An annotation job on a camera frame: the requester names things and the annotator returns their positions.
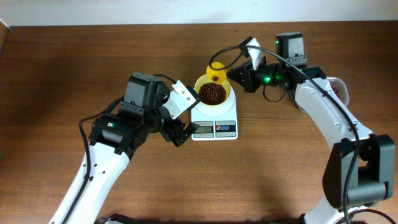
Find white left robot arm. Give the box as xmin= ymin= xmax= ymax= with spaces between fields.
xmin=50 ymin=72 xmax=200 ymax=223

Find yellow plastic bowl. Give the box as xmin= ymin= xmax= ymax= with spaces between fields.
xmin=194 ymin=75 xmax=231 ymax=106

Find red beans in bowl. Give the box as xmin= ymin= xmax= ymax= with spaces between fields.
xmin=199 ymin=82 xmax=226 ymax=105

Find small yellow scoop bowl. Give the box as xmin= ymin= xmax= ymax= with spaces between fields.
xmin=206 ymin=62 xmax=227 ymax=84

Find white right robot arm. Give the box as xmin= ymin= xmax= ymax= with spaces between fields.
xmin=227 ymin=32 xmax=396 ymax=223

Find clear plastic container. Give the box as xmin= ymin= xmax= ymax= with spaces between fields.
xmin=294 ymin=77 xmax=349 ymax=113

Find white digital kitchen scale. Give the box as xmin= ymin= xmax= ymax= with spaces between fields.
xmin=191 ymin=89 xmax=238 ymax=141

